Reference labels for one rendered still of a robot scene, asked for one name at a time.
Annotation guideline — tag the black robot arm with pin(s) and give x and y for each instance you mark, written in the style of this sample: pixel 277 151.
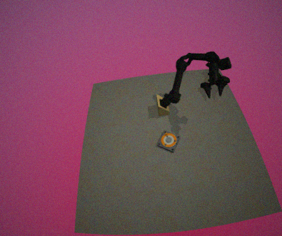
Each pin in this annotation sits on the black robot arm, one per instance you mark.
pixel 215 64

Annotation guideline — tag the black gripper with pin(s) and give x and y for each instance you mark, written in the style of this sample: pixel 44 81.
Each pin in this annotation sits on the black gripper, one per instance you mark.
pixel 215 79

